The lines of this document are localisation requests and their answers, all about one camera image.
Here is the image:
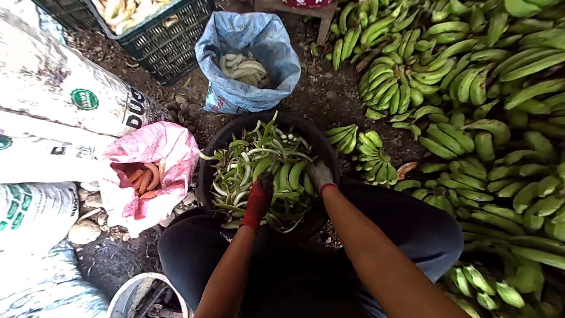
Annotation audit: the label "pink woven sack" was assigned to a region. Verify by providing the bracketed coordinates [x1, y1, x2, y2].
[100, 121, 200, 239]

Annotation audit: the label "pile of unripe bananas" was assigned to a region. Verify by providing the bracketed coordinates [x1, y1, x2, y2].
[326, 0, 565, 318]

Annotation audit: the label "green banana bunch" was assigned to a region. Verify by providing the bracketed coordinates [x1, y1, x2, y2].
[252, 157, 316, 196]

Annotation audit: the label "person's right hand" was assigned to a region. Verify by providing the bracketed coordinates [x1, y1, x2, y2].
[306, 160, 338, 198]

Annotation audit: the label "white round bucket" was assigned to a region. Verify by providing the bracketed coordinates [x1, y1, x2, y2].
[106, 272, 190, 318]

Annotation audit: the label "person's legs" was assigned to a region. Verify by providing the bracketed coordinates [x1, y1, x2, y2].
[157, 178, 464, 318]

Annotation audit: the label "white sack, small black print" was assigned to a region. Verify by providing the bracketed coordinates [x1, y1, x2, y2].
[0, 110, 116, 184]

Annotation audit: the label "white sack, round green logo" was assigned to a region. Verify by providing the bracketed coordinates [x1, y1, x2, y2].
[0, 4, 171, 137]

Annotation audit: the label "dark green plastic crate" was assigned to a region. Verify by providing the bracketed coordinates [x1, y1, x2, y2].
[32, 0, 101, 35]
[85, 0, 218, 86]

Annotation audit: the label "large black round tub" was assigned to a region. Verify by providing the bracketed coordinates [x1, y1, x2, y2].
[195, 110, 340, 241]

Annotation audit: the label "pile of round stones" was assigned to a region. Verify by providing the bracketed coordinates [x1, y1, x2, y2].
[164, 94, 205, 134]

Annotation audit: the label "person's body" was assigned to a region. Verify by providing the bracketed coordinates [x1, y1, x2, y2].
[238, 234, 371, 318]

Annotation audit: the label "small green banana cluster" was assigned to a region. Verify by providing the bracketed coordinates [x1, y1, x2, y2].
[325, 124, 358, 154]

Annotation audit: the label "white sack, green block print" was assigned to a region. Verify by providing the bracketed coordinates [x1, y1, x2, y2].
[0, 182, 80, 258]

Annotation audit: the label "person's right forearm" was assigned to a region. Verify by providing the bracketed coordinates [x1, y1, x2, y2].
[321, 185, 472, 318]

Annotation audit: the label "pale round husk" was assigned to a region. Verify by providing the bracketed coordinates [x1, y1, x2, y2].
[68, 219, 102, 245]

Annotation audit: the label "pile of peeled pale bananas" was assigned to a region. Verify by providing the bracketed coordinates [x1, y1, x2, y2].
[219, 52, 268, 88]

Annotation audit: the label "person's left hand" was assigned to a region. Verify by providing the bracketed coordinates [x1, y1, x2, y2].
[240, 171, 275, 232]

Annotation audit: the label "pile of banana peels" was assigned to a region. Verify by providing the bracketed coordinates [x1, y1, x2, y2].
[200, 111, 319, 234]

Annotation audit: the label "white and blue plastic sack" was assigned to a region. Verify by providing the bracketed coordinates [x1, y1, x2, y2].
[0, 241, 109, 318]

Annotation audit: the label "pile of peeled orange bananas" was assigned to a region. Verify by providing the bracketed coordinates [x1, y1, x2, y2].
[128, 160, 166, 199]

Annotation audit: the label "person's left forearm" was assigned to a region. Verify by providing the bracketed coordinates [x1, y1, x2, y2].
[194, 225, 257, 318]

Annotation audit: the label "dense green banana cluster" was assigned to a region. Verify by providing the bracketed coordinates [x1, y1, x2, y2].
[354, 130, 398, 186]

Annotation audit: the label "wooden stool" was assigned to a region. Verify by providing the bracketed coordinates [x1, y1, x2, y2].
[253, 0, 338, 46]

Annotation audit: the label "red patterned cloth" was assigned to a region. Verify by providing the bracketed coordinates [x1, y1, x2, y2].
[282, 0, 334, 9]

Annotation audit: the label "brown dry leaf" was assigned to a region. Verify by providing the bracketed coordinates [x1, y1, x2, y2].
[397, 162, 418, 180]

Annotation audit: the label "blue woven sack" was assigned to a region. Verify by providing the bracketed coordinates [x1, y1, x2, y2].
[195, 11, 302, 115]

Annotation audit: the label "heap of peeled yellowish bananas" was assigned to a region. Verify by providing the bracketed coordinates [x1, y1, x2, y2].
[95, 0, 179, 35]

